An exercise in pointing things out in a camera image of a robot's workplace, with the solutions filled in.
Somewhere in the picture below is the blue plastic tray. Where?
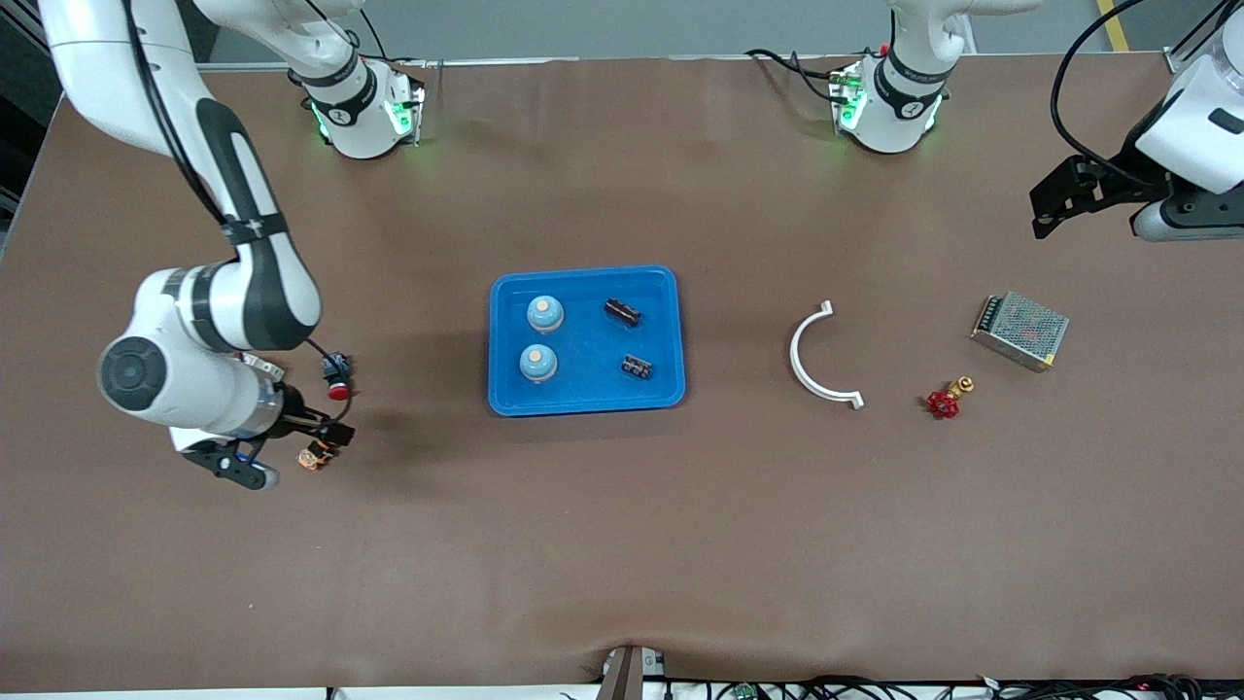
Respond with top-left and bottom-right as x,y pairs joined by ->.
488,264 -> 687,418

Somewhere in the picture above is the red black emergency stop button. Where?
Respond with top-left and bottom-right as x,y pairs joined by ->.
321,351 -> 357,403

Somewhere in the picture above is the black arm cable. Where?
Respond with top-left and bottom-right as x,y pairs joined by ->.
121,0 -> 355,421
1053,0 -> 1150,188

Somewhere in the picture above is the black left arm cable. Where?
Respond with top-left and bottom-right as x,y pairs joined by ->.
1053,0 -> 1150,188

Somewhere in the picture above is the grey metal post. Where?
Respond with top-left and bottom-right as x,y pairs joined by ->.
598,645 -> 668,700

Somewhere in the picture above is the aluminium frame profile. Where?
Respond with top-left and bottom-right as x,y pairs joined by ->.
1164,0 -> 1227,75

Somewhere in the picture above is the black base cable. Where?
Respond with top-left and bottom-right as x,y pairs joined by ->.
744,48 -> 848,104

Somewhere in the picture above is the red handle brass valve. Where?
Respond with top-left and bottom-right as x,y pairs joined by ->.
924,375 -> 976,421

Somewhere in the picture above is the metal mesh power supply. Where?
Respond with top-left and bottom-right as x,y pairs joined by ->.
970,290 -> 1071,373

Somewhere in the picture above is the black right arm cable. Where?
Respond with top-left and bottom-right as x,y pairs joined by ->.
121,0 -> 355,421

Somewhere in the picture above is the white curved plastic bracket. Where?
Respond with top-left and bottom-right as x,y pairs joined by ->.
788,299 -> 866,411

